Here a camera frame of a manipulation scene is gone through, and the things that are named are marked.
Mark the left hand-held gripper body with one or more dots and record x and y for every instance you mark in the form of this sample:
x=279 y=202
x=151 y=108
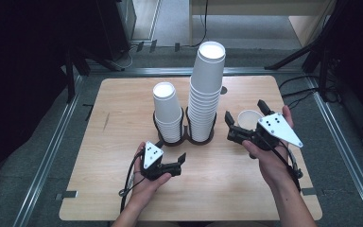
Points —
x=152 y=156

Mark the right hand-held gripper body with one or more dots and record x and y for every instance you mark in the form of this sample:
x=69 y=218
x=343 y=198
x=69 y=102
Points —
x=277 y=127

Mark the black double cup holder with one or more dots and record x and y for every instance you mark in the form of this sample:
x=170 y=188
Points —
x=173 y=144

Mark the white paper cup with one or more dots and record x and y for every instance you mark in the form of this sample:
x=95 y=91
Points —
x=249 y=119

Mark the tall stack of white cups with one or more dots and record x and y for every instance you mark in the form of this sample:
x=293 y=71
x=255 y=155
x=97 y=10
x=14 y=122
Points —
x=208 y=75

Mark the person's left hand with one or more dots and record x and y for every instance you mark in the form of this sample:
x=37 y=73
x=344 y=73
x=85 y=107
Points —
x=145 y=189

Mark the person's right hand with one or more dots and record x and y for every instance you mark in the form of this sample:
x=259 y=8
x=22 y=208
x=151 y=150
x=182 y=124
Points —
x=274 y=167

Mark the small dark round disc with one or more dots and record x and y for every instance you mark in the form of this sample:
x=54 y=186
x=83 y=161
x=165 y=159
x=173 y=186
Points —
x=223 y=90

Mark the short stack of white cups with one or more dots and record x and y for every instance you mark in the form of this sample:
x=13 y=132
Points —
x=167 y=107

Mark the black tripod stand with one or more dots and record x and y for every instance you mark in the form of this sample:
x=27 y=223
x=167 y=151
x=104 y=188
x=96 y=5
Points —
x=290 y=58

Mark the grey tape strip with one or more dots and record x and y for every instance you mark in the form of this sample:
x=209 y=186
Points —
x=309 y=191

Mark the light wooden furniture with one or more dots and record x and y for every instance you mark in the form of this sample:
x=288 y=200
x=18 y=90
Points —
x=258 y=8

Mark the dark curtain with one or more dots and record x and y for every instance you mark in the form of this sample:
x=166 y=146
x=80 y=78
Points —
x=19 y=78
x=362 y=63

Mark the black metal stand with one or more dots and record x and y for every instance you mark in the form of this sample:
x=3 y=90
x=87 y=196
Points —
x=71 y=78

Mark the black cabinet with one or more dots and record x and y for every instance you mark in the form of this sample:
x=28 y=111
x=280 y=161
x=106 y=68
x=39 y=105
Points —
x=113 y=25

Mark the aluminium frame rail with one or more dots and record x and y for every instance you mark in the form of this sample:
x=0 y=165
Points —
x=343 y=148
x=48 y=157
x=157 y=71

